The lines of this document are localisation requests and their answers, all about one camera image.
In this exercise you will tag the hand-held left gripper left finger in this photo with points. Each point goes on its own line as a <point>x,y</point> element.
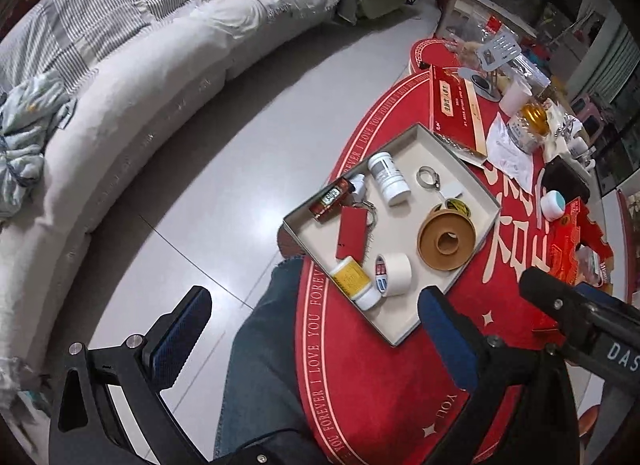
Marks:
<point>175,335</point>

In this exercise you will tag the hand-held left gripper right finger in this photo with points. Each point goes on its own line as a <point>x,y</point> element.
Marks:
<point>447,340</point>

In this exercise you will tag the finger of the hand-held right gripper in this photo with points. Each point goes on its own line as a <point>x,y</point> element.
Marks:
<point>602,295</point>
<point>555,300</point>

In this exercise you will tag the grey shallow box tray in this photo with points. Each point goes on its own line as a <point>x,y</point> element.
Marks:
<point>400,315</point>

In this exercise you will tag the masking tape roll striped core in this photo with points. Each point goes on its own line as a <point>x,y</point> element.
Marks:
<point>397,272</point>

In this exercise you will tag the yellowish tape roll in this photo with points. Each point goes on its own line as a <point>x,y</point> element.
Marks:
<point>457,206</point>

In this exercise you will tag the red card holder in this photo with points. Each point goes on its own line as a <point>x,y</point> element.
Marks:
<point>352,235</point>

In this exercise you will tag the white rectangular block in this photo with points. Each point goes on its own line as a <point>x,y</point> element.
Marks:
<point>452,190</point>

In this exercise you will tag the white bottle grey label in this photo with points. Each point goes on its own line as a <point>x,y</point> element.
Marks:
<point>390,180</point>

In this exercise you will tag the dark patterned lighter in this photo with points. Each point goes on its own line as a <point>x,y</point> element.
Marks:
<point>330,197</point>

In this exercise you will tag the red cardboard box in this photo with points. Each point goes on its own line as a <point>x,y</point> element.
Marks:
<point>570,245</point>

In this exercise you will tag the red round table mat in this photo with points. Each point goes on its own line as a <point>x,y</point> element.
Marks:
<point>390,395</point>

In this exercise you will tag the person's left leg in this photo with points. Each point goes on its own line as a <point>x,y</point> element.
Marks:
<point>265,345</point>

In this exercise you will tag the white cream jar teal lid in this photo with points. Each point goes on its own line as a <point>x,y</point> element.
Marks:
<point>554,205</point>

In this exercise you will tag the black box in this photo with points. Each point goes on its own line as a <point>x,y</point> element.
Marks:
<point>565,177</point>

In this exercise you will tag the crumpled white paper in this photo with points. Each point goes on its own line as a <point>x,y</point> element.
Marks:
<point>510,160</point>

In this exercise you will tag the glass jar gold lid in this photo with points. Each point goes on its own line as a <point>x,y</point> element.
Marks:
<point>527,127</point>

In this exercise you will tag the pink stool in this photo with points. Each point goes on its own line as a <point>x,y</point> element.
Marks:
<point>585,112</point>

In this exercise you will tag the white cup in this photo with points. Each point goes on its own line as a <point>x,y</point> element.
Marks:
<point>515,97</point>

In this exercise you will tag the red flat gift box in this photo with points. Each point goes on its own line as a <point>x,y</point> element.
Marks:
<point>455,110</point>

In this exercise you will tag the crumpled blue cloth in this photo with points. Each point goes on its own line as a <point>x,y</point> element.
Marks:
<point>25,145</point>

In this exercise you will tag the metal slotted stand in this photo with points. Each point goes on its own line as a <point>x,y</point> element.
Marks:
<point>500,50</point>

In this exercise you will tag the white covered sofa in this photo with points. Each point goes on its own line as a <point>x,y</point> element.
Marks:
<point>150,75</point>

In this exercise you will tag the striped grey blanket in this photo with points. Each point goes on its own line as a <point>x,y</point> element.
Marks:
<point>100,0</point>

